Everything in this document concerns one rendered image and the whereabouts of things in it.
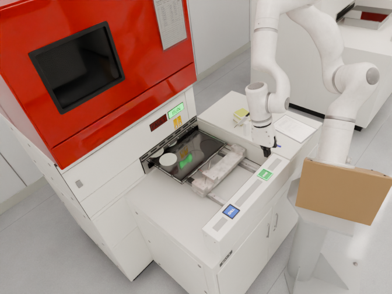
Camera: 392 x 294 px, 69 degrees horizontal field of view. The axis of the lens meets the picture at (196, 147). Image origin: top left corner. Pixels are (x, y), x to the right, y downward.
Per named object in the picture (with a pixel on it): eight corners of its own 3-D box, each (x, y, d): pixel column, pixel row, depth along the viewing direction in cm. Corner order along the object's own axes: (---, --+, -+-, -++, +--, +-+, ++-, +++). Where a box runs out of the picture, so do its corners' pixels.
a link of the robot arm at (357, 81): (340, 122, 130) (352, 70, 128) (375, 125, 112) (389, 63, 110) (318, 118, 127) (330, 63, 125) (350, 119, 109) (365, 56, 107)
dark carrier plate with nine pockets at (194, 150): (140, 153, 166) (139, 153, 166) (181, 123, 183) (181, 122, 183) (181, 181, 147) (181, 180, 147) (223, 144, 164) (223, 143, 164)
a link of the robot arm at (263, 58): (300, 31, 106) (290, 114, 109) (259, 35, 115) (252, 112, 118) (292, 24, 98) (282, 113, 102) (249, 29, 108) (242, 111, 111)
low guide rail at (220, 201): (163, 168, 166) (161, 164, 164) (165, 165, 167) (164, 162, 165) (232, 213, 138) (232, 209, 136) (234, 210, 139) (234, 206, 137)
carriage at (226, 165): (191, 191, 148) (191, 186, 146) (234, 150, 165) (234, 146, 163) (203, 198, 143) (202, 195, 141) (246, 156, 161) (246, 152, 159)
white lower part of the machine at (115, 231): (82, 231, 239) (32, 162, 184) (155, 171, 279) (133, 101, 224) (134, 287, 200) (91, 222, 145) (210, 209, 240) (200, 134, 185)
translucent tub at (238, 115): (233, 121, 167) (232, 112, 162) (242, 116, 169) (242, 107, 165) (241, 128, 162) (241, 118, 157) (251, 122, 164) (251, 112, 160)
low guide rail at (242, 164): (194, 142, 179) (193, 138, 177) (196, 140, 180) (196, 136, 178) (263, 178, 152) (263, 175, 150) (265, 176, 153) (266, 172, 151)
